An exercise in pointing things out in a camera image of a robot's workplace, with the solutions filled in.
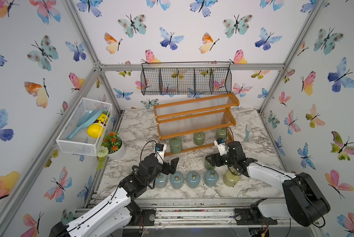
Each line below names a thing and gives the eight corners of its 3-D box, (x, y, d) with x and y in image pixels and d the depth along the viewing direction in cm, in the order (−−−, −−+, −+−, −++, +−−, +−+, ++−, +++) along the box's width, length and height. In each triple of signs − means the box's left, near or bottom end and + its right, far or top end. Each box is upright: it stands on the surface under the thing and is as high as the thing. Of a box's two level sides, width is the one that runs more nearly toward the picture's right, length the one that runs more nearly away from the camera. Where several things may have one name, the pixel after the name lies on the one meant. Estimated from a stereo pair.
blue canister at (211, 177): (205, 186, 85) (206, 181, 79) (204, 175, 89) (205, 169, 83) (216, 186, 85) (219, 181, 79) (215, 175, 89) (217, 169, 83)
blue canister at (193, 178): (186, 188, 85) (187, 183, 78) (186, 177, 89) (186, 171, 82) (199, 188, 85) (200, 183, 78) (198, 177, 89) (200, 171, 82)
